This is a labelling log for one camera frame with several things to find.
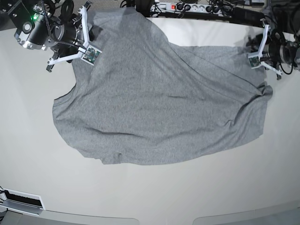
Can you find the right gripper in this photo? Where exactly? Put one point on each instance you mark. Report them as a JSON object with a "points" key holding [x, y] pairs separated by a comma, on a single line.
{"points": [[69, 32]]}

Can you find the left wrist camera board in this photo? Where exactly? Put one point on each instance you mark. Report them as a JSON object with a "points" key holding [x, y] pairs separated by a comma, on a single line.
{"points": [[254, 60]]}

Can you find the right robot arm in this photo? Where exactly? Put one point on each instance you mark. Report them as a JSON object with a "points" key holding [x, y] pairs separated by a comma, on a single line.
{"points": [[43, 23]]}

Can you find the white power strip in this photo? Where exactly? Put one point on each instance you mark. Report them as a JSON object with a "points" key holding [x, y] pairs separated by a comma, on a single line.
{"points": [[215, 7]]}

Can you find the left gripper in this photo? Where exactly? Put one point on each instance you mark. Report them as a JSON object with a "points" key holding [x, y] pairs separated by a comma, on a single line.
{"points": [[273, 51]]}

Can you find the table cable grommet slot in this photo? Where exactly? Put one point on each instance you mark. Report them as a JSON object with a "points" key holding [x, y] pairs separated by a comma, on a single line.
{"points": [[21, 202]]}

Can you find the grey t-shirt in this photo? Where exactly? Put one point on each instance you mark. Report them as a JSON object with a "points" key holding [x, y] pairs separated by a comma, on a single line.
{"points": [[147, 101]]}

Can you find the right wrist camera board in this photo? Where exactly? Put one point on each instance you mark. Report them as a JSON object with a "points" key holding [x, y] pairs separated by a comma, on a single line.
{"points": [[91, 55]]}

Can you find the black power adapter brick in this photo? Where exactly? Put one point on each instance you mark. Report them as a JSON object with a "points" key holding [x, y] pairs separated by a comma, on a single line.
{"points": [[247, 17]]}

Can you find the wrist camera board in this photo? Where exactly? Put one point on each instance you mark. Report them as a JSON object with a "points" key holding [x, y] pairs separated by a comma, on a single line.
{"points": [[91, 55], [254, 60]]}

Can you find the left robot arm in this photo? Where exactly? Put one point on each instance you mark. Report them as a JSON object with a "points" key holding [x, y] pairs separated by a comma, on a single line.
{"points": [[284, 16]]}

